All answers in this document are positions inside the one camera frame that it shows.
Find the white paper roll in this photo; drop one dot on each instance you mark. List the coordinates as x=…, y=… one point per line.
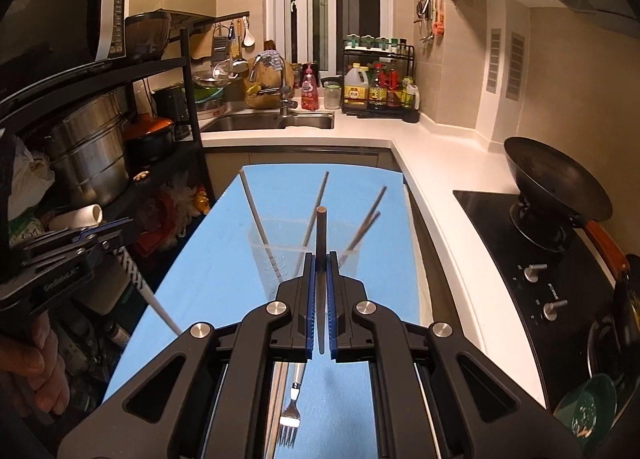
x=75, y=218

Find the dark pot with orange lid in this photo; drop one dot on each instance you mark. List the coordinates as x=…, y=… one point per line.
x=150, y=134

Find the green package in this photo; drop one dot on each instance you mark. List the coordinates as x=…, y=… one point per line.
x=27, y=231

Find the yellow cooking oil bottle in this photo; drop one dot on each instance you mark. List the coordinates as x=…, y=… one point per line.
x=356, y=91

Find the orange peeler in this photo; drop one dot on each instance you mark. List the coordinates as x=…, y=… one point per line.
x=438, y=16

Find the row of spice jars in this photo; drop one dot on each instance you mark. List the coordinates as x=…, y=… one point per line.
x=375, y=41

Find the red dish soap bottle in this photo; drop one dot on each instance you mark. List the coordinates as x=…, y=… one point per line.
x=309, y=91

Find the patterned dishcloth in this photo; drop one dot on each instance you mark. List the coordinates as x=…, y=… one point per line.
x=271, y=60

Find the clear plastic utensil holder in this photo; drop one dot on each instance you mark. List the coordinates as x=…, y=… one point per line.
x=290, y=241

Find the white framed window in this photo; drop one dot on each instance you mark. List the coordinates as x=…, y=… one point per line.
x=320, y=4

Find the dark sauce bottle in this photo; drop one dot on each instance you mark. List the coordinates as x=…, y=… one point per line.
x=377, y=91

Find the metal kitchen scissors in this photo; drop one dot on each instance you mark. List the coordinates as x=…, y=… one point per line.
x=425, y=19

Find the stainless steel bowl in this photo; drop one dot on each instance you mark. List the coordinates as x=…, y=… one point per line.
x=210, y=79

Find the wooden cutting board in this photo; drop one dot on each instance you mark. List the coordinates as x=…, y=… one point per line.
x=260, y=89

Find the green cooking pot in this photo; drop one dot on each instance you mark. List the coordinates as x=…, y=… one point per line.
x=585, y=409

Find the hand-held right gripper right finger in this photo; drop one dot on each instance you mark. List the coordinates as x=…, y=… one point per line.
x=331, y=309

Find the small black pot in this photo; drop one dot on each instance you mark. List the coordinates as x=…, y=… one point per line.
x=170, y=106

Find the person's left hand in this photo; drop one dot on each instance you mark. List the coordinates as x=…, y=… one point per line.
x=30, y=364

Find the brown glass bowl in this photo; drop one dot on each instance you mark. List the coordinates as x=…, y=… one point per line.
x=147, y=36

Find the blue table cloth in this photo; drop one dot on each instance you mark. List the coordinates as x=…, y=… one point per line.
x=210, y=264

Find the wall vent grille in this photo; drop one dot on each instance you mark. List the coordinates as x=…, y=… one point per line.
x=493, y=59
x=515, y=64

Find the black glass gas cooktop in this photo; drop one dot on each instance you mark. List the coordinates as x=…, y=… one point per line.
x=490, y=224

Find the red capped sauce bottle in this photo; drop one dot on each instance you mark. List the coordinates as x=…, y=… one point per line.
x=393, y=91

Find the green plastic basin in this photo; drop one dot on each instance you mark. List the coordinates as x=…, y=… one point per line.
x=207, y=99

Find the metal grater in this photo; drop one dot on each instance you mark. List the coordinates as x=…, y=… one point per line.
x=220, y=46

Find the chrome faucet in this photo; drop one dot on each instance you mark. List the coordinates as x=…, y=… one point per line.
x=286, y=89

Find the white plastic bag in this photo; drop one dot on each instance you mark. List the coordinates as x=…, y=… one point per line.
x=32, y=174

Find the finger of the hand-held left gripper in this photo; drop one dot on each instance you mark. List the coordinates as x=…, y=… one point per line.
x=90, y=228
x=95, y=244

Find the large stainless steel pot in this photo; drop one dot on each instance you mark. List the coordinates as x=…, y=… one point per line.
x=90, y=154

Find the metal stove knob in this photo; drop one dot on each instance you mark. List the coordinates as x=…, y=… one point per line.
x=534, y=273
x=554, y=310

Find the glass jar with green lid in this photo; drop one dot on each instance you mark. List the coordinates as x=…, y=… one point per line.
x=332, y=96

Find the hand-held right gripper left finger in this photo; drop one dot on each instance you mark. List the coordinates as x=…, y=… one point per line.
x=311, y=309

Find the green yellow bottle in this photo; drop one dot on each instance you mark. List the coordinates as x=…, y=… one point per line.
x=411, y=96

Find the stainless steel sink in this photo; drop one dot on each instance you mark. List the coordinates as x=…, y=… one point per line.
x=260, y=121

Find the black condiment rack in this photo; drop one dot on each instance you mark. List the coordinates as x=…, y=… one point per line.
x=380, y=114

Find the black metal shelf rack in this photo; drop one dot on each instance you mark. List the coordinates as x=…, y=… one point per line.
x=195, y=104

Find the white ladle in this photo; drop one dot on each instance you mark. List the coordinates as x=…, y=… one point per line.
x=248, y=36

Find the black and white microwave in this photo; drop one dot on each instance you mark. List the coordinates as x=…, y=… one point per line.
x=60, y=24

